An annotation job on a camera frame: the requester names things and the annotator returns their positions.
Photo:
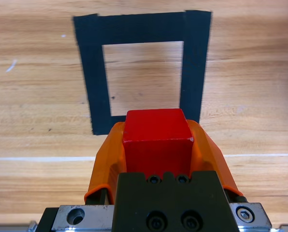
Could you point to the red wooden cube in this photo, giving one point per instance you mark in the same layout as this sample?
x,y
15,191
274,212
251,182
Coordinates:
x,y
156,140

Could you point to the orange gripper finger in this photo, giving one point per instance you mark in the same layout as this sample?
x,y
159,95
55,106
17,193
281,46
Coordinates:
x,y
209,157
105,159

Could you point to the black tape square outline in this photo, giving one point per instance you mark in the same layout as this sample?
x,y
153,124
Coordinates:
x,y
93,72

